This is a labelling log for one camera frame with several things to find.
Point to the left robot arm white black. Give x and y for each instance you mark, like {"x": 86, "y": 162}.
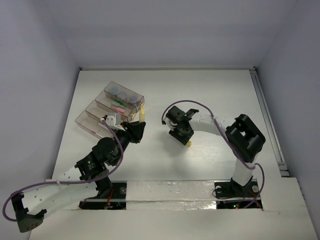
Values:
{"x": 89, "y": 177}

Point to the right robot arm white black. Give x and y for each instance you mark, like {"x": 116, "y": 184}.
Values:
{"x": 241, "y": 135}

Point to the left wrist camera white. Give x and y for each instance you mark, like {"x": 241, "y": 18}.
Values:
{"x": 113, "y": 120}

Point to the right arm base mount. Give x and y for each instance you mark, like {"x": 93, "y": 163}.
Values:
{"x": 230, "y": 195}

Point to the blue glitter jar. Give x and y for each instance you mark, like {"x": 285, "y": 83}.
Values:
{"x": 114, "y": 90}

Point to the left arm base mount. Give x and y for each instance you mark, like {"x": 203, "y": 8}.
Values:
{"x": 116, "y": 200}

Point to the green highlighter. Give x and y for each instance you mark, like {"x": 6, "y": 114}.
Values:
{"x": 117, "y": 104}

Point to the clear drawer organizer top compartment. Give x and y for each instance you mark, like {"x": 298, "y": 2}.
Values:
{"x": 129, "y": 92}

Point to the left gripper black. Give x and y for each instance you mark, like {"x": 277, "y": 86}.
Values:
{"x": 132, "y": 131}

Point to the pink highlighter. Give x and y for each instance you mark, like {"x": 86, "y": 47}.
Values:
{"x": 115, "y": 107}

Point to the aluminium rail right edge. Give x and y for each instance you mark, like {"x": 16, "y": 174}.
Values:
{"x": 283, "y": 169}

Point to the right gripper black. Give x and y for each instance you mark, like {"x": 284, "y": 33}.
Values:
{"x": 184, "y": 139}

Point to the yellow cap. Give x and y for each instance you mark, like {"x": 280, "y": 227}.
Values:
{"x": 189, "y": 143}

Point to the yellow highlighter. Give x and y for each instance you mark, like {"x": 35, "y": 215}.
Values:
{"x": 141, "y": 115}

